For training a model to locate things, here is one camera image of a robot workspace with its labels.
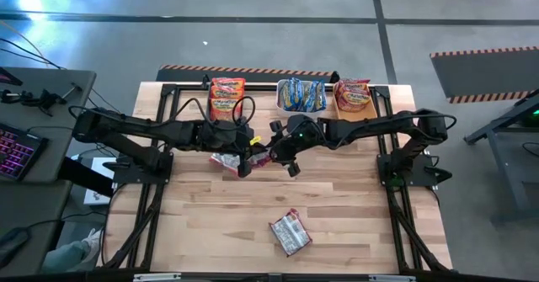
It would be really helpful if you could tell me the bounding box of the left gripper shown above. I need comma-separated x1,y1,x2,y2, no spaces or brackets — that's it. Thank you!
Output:
195,120,271,179

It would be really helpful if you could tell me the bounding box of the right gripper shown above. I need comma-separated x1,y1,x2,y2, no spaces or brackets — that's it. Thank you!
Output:
269,114,328,178

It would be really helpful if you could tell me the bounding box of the white plastic bin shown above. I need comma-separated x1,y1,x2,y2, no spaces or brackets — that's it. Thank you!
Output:
275,78,329,121

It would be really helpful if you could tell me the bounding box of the yellow-orange plastic bin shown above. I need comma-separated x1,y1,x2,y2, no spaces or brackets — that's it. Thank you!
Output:
331,82,379,123

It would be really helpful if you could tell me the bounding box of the hazard striped floor mat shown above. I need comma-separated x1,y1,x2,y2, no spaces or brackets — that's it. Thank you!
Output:
155,64,340,83
429,45,539,104

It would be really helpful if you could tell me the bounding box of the teal plastic bin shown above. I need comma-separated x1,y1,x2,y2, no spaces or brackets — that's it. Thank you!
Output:
200,76,248,125

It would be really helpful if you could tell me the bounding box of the white box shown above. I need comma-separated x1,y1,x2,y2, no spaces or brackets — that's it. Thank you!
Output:
83,155,120,207

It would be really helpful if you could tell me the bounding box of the person's shoe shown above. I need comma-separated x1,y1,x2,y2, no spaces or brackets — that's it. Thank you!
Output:
82,226,104,254

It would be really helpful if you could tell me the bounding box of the grey side desk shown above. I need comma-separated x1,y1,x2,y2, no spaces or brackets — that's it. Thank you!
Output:
0,67,98,184
0,179,73,277

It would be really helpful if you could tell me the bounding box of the person's leg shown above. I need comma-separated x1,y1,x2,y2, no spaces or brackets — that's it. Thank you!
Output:
40,238,92,274

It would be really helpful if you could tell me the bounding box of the black clamp tool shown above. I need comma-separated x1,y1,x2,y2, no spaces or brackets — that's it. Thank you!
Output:
0,88,68,118

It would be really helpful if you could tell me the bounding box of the backlit computer keyboard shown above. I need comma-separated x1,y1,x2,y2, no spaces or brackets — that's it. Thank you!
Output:
0,122,49,182

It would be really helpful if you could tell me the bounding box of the black computer mouse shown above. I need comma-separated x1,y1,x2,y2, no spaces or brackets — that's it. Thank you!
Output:
0,226,29,269

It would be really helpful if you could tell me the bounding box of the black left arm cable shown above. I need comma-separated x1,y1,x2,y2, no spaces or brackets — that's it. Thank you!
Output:
168,95,257,127

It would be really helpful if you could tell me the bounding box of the black aluminium table frame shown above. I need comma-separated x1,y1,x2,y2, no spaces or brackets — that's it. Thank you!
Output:
95,82,455,274

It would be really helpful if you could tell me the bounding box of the silver metal bracket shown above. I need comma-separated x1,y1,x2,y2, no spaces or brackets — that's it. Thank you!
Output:
367,274,417,282
132,272,183,282

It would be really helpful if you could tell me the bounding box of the black handled tool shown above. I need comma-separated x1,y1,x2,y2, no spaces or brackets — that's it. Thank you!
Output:
61,82,83,100

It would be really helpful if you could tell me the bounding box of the black desk leg frame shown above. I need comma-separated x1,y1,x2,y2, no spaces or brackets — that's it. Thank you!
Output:
462,88,539,226

